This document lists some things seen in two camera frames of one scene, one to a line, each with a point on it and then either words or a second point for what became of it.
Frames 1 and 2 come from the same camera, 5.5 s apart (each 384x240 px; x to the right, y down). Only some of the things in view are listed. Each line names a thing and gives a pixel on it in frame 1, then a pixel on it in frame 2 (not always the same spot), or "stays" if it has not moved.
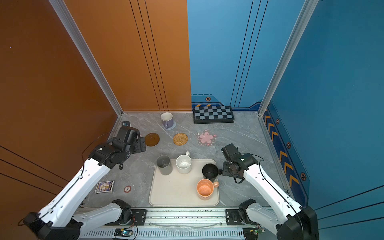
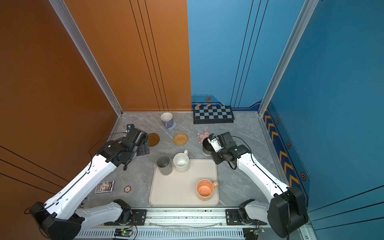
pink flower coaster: [206, 138] stays
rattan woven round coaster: [180, 139] stays
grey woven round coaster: [172, 127] stays
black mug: [211, 171] → [207, 148]
